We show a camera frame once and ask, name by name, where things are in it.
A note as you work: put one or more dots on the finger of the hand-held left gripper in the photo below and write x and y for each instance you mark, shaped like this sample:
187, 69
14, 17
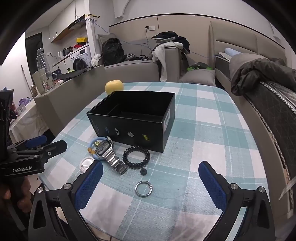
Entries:
55, 147
35, 141

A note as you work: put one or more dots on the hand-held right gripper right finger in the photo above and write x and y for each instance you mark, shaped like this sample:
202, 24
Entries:
212, 183

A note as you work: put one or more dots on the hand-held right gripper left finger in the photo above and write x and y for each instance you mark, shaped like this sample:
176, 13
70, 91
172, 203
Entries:
90, 183

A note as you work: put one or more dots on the silver metal watch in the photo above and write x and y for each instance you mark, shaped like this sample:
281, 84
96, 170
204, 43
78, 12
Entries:
111, 157

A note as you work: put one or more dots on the black cardboard box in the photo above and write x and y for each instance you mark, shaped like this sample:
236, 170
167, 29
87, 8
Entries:
129, 129

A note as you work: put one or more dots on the person's left hand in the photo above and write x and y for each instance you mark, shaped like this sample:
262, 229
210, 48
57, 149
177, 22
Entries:
23, 193

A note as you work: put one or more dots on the white cloth cover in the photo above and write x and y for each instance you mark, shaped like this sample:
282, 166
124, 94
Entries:
27, 120

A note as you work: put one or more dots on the purple bag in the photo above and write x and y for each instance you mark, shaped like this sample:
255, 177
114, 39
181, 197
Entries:
23, 101

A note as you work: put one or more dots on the grey upholstered seat back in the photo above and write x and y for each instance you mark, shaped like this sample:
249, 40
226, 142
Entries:
69, 99

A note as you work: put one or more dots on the teal checked tablecloth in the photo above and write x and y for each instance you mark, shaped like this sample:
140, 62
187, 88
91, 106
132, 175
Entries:
208, 129

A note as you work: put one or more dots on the small black bead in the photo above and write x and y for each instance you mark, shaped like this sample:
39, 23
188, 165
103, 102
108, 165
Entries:
143, 172

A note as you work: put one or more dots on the black flat item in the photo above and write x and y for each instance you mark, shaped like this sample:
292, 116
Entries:
69, 74

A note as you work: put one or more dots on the clear plastic bottle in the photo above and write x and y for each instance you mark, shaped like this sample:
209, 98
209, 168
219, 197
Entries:
42, 62

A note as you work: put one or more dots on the yellow apple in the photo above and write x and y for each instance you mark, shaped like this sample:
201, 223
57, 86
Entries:
114, 87

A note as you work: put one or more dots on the dark door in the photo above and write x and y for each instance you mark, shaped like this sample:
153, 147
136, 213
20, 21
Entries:
33, 53

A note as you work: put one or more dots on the white washing machine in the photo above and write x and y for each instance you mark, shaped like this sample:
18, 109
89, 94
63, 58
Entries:
81, 61

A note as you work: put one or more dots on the white cloth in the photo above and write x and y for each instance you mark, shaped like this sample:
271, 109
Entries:
96, 60

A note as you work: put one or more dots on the black quilted chair back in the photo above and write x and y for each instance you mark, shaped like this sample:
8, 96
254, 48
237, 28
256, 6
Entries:
277, 104

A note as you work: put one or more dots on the grey cushion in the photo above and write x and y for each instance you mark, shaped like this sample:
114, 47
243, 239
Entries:
198, 77

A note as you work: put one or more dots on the yellow box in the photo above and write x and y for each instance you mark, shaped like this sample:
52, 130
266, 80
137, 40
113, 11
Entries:
81, 40

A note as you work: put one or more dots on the black backpack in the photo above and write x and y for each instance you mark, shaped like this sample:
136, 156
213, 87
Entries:
113, 52

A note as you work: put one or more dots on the grey sofa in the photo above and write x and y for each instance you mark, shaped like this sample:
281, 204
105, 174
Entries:
138, 69

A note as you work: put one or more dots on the green and black item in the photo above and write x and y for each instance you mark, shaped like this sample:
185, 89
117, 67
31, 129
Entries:
198, 66

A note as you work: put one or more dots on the dark olive jacket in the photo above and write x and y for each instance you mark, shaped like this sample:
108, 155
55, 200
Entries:
259, 74

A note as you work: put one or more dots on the grey blanket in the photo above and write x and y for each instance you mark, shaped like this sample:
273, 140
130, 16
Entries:
240, 60

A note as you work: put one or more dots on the range hood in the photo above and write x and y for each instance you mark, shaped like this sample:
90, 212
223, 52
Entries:
77, 22

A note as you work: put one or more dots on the light blue pillow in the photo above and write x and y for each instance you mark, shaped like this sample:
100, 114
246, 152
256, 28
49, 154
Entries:
232, 51

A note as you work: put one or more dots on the pile of clothes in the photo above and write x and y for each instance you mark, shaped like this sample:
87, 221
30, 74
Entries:
161, 53

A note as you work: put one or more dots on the beige upholstered bed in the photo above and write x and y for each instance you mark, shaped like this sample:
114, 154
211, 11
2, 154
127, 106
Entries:
235, 39

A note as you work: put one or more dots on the white wall cabinet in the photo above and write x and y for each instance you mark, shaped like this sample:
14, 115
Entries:
62, 20

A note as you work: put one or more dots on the wall socket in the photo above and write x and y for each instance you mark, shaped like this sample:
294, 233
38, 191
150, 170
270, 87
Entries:
150, 27

